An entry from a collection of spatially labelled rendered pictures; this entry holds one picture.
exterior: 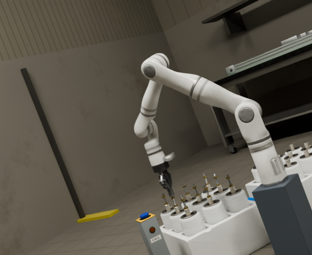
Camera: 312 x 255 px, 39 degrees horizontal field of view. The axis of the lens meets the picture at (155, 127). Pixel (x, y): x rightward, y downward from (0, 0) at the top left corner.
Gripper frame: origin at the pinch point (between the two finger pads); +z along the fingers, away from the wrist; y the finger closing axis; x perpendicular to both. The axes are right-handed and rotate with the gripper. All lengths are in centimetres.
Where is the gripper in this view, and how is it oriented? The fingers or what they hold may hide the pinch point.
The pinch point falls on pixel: (170, 192)
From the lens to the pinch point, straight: 203.8
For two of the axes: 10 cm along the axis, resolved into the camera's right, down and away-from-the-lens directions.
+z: 3.7, 9.3, 0.4
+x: 9.0, -3.4, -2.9
